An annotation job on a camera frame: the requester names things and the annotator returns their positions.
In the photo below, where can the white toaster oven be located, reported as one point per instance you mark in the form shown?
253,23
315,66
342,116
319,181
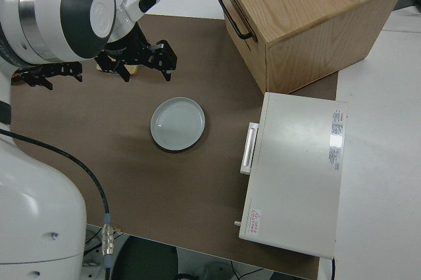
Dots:
296,168

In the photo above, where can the black round stool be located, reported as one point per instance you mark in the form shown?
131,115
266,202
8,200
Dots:
144,260

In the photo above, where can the gray round plate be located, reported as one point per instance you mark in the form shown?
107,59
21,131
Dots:
178,124

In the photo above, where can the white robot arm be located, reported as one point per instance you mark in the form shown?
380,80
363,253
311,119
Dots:
82,7

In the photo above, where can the wooden mug rack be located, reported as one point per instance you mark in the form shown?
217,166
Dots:
134,69

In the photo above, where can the light wooden drawer box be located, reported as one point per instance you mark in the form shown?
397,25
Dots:
306,4

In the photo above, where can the brown table mat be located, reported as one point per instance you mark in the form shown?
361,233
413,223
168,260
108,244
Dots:
148,188

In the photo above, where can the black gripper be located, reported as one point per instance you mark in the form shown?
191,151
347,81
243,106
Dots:
130,45

